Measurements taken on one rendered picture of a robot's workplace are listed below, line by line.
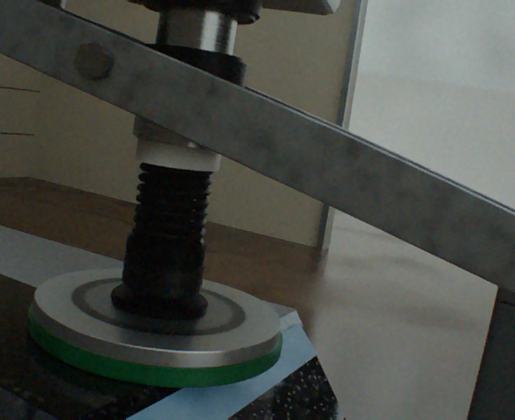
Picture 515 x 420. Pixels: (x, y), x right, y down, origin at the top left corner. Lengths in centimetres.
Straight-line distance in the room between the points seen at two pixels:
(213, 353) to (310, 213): 525
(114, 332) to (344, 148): 21
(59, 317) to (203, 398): 13
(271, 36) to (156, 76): 550
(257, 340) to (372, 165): 16
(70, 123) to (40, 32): 677
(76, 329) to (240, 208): 555
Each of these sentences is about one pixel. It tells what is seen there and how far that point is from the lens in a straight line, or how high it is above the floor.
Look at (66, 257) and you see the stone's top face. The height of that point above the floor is 87.
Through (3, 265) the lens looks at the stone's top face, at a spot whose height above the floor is 87.
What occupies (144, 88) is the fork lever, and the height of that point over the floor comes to 107.
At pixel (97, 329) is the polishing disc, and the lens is 48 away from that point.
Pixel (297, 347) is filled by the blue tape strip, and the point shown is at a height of 84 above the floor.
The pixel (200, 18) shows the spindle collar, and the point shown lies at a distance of 51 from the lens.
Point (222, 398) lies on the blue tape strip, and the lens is 52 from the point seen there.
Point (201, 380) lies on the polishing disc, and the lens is 47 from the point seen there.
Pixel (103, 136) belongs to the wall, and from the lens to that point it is 695.
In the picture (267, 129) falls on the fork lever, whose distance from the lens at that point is 45.
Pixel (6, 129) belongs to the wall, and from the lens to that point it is 740.
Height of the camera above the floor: 106
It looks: 8 degrees down
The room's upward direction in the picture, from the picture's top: 9 degrees clockwise
